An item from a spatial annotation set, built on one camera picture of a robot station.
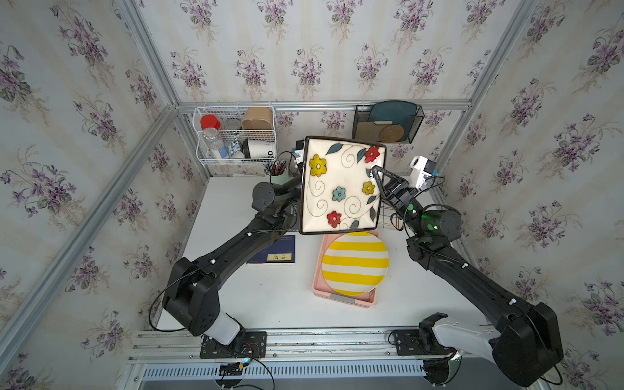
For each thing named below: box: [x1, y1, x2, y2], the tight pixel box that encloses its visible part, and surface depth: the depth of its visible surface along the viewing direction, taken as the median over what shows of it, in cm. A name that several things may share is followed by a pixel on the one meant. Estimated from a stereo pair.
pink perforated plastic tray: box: [312, 231, 377, 309], surface depth 84 cm
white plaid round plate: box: [377, 201, 397, 230], surface depth 59 cm
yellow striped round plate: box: [321, 231, 390, 297], surface depth 88 cm
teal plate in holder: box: [368, 100, 417, 143], surface depth 95 cm
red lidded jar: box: [199, 114, 222, 131], surface depth 94 cm
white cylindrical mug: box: [242, 138, 277, 159], surface depth 95 cm
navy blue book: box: [246, 234, 296, 265], surface depth 92 cm
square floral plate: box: [299, 135, 387, 235], surface depth 54 cm
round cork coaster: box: [379, 124, 405, 143], surface depth 99 cm
